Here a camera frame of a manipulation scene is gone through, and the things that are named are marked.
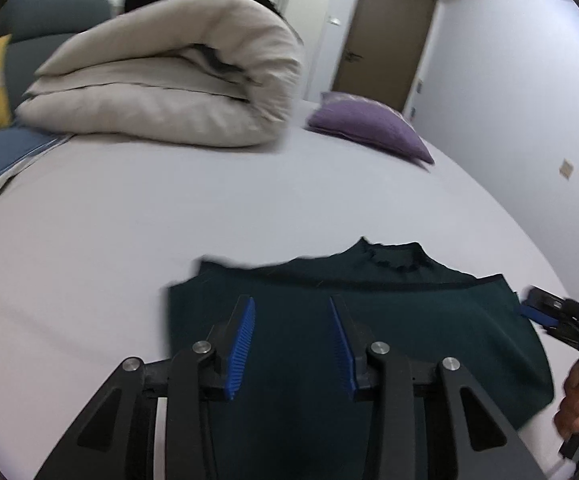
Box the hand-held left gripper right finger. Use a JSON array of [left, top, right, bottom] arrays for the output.
[[329, 294, 545, 480]]

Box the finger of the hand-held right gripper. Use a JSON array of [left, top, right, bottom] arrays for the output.
[[518, 302, 563, 335], [525, 285, 570, 313]]

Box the brown door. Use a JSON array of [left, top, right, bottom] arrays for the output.
[[332, 0, 439, 112]]

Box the grey-blue padded headboard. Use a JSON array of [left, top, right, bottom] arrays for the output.
[[0, 0, 115, 133]]

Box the beige folded duvet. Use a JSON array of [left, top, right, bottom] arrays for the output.
[[16, 0, 306, 148]]

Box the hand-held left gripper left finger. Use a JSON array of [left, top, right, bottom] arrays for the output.
[[34, 294, 257, 480]]

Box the dark green sweater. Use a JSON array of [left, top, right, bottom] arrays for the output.
[[168, 237, 555, 480]]

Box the white wardrobe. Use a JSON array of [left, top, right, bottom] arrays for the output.
[[276, 0, 367, 103]]

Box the purple cushion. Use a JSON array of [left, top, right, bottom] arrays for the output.
[[307, 92, 435, 166]]

